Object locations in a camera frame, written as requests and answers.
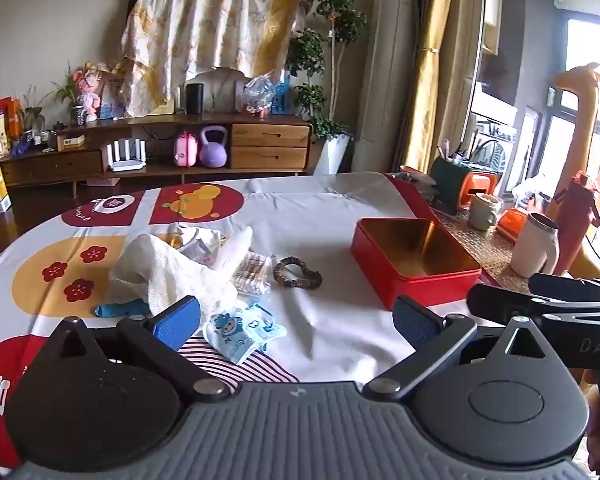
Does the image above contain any blue rubber glove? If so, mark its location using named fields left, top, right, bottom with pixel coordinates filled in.
left=93, top=298, right=151, bottom=318

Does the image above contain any cream waffle towel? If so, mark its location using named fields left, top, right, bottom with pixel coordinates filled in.
left=106, top=226, right=253, bottom=322

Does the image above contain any blue cartoon pouch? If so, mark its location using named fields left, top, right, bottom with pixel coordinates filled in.
left=202, top=301, right=287, bottom=365

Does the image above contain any red metal tin box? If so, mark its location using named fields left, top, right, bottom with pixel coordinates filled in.
left=351, top=218, right=482, bottom=311

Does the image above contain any brown braided hair tie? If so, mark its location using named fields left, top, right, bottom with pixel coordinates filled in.
left=272, top=256, right=324, bottom=291

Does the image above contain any white cloth piece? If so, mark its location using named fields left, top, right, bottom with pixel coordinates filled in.
left=170, top=223, right=227, bottom=266

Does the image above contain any white thermos mug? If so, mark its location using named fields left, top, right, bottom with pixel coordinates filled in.
left=510, top=212, right=559, bottom=278

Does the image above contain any striped red white cloth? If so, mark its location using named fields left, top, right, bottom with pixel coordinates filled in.
left=179, top=336, right=300, bottom=391

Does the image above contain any cotton swab packet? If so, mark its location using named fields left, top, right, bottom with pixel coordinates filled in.
left=230, top=252, right=272, bottom=297

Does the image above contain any red water bottle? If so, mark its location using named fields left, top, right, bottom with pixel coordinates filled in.
left=553, top=170, right=600, bottom=275

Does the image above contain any orange snack packet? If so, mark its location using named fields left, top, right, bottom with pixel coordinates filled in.
left=495, top=207, right=528, bottom=244

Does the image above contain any cream ceramic mug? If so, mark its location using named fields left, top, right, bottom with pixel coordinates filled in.
left=468, top=193, right=503, bottom=232

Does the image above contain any printed white red tablecloth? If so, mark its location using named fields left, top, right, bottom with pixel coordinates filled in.
left=0, top=171, right=496, bottom=470

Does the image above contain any orange green tissue box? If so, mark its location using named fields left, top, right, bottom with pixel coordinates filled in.
left=429, top=157, right=500, bottom=214

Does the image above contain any white wifi router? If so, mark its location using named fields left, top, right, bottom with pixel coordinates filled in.
left=106, top=138, right=146, bottom=172

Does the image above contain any purple kettlebell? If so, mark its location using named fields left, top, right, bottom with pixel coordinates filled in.
left=198, top=126, right=228, bottom=169

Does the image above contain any wooden tv cabinet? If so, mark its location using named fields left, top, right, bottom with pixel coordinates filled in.
left=0, top=113, right=313, bottom=188

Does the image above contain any white square planter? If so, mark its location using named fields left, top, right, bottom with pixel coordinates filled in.
left=313, top=134, right=351, bottom=176

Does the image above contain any small potted plant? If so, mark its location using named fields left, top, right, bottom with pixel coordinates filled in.
left=52, top=64, right=82, bottom=126

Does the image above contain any orange giraffe figure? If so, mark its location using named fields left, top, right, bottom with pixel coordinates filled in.
left=554, top=63, right=600, bottom=192

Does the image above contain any black cylinder speaker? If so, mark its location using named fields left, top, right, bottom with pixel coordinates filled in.
left=185, top=82, right=204, bottom=115

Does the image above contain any clear plastic bag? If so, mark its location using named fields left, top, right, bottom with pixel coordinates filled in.
left=242, top=75, right=276, bottom=118

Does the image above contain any pink plush doll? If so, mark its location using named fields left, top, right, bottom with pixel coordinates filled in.
left=72, top=62, right=102, bottom=125

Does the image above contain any beige covered standing unit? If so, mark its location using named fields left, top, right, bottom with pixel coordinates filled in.
left=352, top=0, right=416, bottom=172

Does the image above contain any green potted tree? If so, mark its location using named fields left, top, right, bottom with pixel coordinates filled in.
left=285, top=0, right=367, bottom=140

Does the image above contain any floral cloth covered tv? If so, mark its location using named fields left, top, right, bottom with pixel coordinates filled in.
left=120, top=0, right=306, bottom=117

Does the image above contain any golden curtain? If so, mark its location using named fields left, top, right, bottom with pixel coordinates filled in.
left=403, top=0, right=452, bottom=171

